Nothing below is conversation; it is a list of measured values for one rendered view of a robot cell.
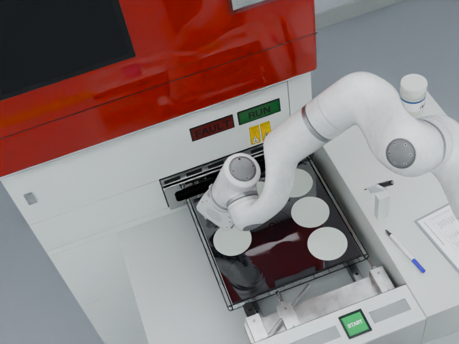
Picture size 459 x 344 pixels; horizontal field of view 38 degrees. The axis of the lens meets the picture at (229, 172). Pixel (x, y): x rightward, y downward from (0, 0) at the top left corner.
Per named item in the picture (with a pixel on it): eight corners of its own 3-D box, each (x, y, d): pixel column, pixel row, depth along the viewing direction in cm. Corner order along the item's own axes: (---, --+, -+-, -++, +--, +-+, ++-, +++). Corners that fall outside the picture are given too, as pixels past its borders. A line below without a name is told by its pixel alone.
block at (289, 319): (277, 311, 161) (276, 305, 159) (290, 306, 162) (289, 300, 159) (289, 340, 156) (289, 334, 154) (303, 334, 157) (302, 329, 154)
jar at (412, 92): (393, 103, 188) (395, 78, 180) (416, 95, 189) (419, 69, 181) (406, 119, 183) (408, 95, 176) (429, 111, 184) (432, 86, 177)
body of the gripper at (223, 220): (200, 194, 157) (191, 212, 167) (235, 220, 156) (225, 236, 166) (218, 172, 160) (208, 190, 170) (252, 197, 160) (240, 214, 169)
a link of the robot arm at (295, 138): (356, 170, 135) (255, 234, 153) (324, 104, 140) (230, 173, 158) (330, 170, 128) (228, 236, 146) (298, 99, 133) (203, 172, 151)
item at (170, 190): (169, 206, 190) (162, 185, 183) (311, 155, 195) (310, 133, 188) (170, 210, 189) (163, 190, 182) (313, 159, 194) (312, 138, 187)
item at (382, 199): (365, 204, 167) (366, 170, 157) (379, 198, 168) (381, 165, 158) (376, 222, 164) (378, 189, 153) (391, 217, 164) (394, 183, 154)
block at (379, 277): (369, 276, 164) (369, 269, 162) (381, 271, 164) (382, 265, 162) (384, 303, 159) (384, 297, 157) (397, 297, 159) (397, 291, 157)
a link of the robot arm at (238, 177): (253, 207, 156) (238, 172, 159) (268, 184, 145) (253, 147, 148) (220, 216, 153) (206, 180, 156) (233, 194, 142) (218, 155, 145)
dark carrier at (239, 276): (191, 201, 184) (191, 199, 184) (306, 160, 188) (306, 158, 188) (232, 304, 162) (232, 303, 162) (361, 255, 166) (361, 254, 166)
